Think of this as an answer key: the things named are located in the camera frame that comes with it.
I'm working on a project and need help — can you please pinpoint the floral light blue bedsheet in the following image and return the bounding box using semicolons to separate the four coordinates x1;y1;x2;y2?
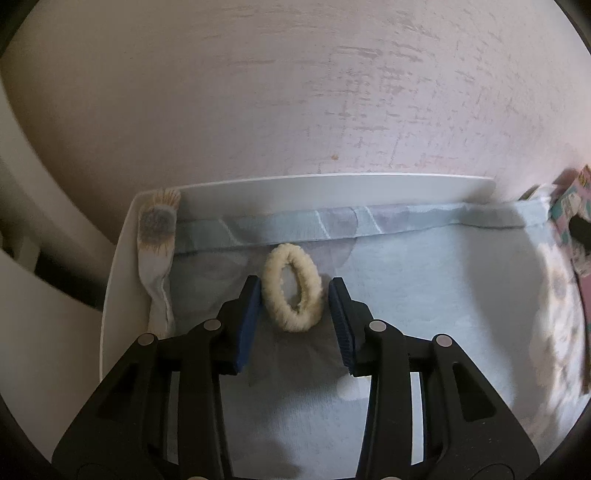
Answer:
136;187;588;480

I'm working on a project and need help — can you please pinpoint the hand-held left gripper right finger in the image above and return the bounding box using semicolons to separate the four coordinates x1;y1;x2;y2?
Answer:
328;277;541;480

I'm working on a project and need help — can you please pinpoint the pink and teal cardboard box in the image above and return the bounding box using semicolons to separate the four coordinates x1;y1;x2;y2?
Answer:
519;166;591;278

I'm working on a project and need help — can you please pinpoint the cream fluffy hair tie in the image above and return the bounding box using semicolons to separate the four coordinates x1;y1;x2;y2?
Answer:
261;243;322;333

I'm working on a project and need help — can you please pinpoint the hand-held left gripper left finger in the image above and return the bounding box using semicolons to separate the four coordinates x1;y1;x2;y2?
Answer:
52;275;264;480

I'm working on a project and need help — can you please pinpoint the white rimmed bed table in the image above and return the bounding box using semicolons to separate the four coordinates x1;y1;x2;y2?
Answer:
99;172;498;385

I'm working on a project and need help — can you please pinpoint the white cabinet door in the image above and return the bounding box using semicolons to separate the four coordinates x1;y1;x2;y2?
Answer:
0;78;116;462

